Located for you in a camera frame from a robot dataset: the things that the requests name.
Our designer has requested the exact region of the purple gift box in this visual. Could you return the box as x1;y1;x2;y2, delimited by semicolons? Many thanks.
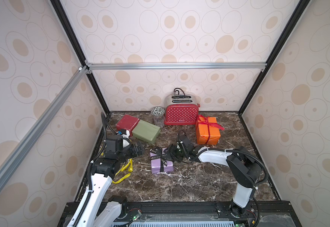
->
149;147;174;175

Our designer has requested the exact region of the orange gift box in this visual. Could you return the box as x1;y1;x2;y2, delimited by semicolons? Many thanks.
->
195;115;222;146

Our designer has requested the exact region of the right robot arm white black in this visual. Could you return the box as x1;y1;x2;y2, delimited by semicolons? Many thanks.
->
166;134;269;216

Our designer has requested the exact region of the patterned ceramic bowl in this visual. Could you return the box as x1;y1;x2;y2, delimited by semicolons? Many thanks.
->
150;107;165;116

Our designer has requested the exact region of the left aluminium frame bar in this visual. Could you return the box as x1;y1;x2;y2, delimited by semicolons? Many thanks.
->
0;66;88;192

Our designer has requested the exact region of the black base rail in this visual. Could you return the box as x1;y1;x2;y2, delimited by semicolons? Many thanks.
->
62;200;293;219

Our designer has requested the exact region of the clear plastic cup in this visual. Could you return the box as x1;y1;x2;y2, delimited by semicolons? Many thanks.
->
154;114;165;128

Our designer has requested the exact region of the horizontal aluminium frame bar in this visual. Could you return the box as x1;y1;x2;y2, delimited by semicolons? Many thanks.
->
88;62;267;71

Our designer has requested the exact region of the black printed ribbon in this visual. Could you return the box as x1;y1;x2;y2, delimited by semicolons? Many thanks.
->
149;147;174;173

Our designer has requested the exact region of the red polka dot toaster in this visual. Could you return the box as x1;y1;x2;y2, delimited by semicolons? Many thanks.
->
164;94;200;125

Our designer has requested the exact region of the red ribbon bow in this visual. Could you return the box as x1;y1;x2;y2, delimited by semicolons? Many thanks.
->
196;114;225;142

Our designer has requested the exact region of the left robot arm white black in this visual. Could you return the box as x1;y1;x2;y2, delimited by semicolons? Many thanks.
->
67;135;145;227

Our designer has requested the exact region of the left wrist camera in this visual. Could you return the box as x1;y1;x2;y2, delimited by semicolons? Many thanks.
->
117;129;131;148

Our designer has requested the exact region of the green gift box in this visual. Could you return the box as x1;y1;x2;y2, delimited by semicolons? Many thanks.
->
132;120;161;144

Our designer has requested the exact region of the red gift box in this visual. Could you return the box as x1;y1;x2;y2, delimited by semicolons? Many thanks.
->
116;114;140;137

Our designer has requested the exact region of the yellow ribbon of red box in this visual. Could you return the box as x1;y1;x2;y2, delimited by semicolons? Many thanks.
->
111;158;134;184

